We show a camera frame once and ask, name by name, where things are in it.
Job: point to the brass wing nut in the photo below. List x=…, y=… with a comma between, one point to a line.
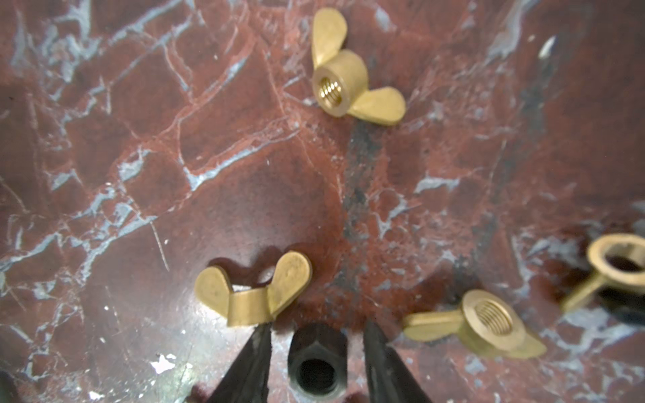
x=292, y=275
x=617, y=261
x=340, y=79
x=483, y=323

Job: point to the brass wing nut far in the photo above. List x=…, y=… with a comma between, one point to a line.
x=340, y=79

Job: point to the black wing nut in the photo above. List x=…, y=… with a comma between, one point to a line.
x=625, y=307

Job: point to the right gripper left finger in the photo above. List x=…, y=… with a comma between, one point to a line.
x=247, y=378

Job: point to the brass wing nut left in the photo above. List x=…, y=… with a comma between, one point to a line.
x=292, y=275

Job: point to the black hex nut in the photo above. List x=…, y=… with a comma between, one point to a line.
x=317, y=362

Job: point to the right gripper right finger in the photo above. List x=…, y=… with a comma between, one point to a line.
x=389, y=380

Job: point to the brass wing nut right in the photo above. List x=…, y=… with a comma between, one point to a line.
x=617, y=261

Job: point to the brass wing nut bottom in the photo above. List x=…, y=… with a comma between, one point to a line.
x=483, y=323

